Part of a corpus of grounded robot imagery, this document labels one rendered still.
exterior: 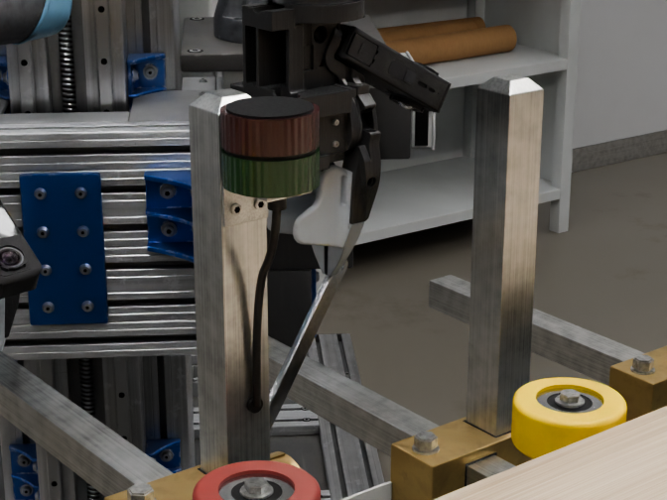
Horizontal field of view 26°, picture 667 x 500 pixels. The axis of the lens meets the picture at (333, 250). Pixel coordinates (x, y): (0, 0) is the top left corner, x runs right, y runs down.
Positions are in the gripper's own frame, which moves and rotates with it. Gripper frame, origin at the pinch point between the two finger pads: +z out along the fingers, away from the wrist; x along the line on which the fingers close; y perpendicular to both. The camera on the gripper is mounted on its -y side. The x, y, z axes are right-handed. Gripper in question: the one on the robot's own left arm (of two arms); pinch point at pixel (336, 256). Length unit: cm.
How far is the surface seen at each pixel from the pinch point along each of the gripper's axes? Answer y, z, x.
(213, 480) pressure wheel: 20.4, 6.9, 13.7
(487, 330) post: -8.4, 5.6, 8.2
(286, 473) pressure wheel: 16.3, 6.8, 15.8
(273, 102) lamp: 14.3, -16.2, 12.0
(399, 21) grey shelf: -209, 37, -239
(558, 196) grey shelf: -232, 84, -194
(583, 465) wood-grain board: -0.4, 7.4, 25.7
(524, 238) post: -10.5, -1.9, 9.5
